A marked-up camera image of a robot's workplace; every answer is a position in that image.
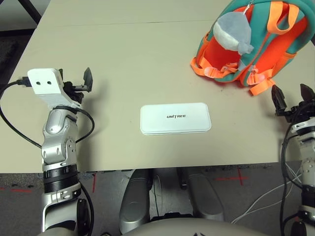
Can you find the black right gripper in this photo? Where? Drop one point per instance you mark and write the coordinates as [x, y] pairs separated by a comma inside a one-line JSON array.
[[300, 111]]

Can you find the teal and orange backpack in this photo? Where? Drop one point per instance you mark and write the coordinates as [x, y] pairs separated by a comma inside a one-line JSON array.
[[270, 54]]

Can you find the silver left robot leg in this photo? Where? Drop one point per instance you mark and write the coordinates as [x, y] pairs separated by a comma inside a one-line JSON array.
[[134, 201]]

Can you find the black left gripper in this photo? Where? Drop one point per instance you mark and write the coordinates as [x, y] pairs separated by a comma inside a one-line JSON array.
[[75, 89]]

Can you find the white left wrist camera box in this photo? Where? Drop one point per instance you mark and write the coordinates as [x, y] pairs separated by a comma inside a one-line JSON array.
[[45, 84]]

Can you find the beige robot torso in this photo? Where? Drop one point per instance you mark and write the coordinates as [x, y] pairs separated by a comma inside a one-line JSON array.
[[172, 228]]

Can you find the white Unitree pencil case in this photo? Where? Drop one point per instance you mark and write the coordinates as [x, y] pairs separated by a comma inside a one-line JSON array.
[[176, 118]]

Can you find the grey white plush toy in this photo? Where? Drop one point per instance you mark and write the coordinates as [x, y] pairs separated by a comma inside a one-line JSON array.
[[231, 32]]

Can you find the silver robot leg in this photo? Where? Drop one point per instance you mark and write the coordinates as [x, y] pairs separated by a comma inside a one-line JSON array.
[[204, 194], [134, 201]]

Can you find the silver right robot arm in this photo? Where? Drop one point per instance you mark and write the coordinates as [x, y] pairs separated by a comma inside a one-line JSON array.
[[306, 167]]

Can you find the silver right robot leg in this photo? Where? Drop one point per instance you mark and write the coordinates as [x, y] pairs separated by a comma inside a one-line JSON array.
[[204, 194]]

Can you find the black metal frame bar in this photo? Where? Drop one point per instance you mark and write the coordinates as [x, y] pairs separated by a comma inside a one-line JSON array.
[[32, 11]]

